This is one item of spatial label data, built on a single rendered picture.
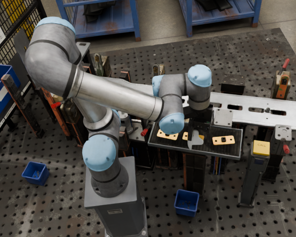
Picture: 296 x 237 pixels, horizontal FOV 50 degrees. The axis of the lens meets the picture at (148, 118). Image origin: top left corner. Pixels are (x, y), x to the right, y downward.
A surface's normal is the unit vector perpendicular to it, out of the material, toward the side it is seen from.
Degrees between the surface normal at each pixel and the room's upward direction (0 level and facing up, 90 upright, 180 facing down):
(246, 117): 0
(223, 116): 0
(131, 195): 0
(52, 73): 47
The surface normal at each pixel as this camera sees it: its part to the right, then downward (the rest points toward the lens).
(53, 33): 0.34, -0.60
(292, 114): -0.11, -0.64
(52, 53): 0.48, -0.42
